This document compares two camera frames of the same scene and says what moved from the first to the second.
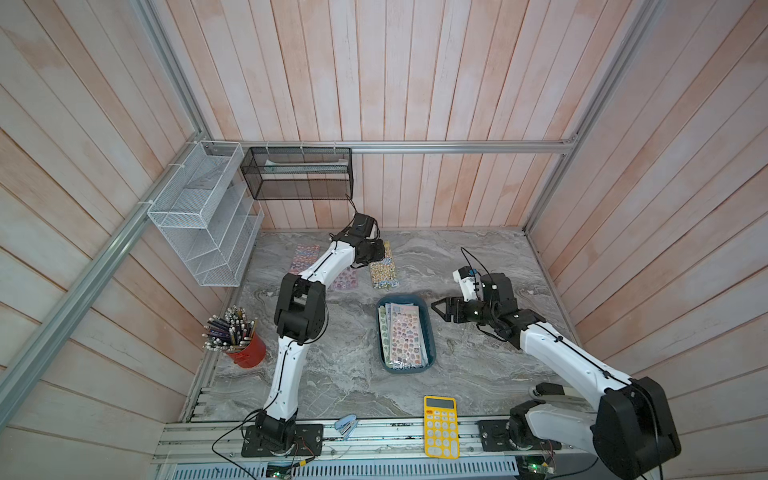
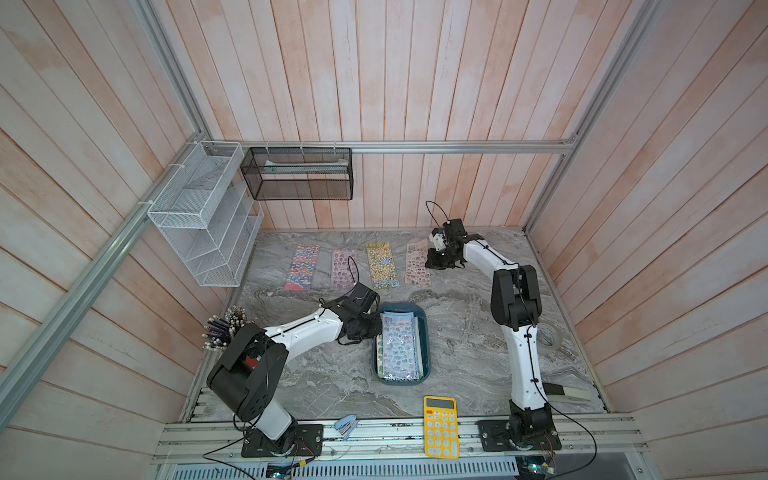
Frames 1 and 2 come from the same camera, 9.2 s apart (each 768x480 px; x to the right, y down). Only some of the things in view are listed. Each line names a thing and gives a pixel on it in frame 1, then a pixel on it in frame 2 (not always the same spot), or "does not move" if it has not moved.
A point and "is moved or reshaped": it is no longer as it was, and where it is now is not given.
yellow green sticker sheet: (383, 272) does not move
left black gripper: (379, 252) → (376, 328)
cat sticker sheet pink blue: (304, 256) does not move
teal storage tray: (405, 333) is moved or reshaped
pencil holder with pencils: (234, 333) does not move
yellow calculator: (441, 427) does not move
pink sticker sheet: (346, 281) does not move
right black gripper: (451, 305) → (431, 262)
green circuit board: (535, 464) does not move
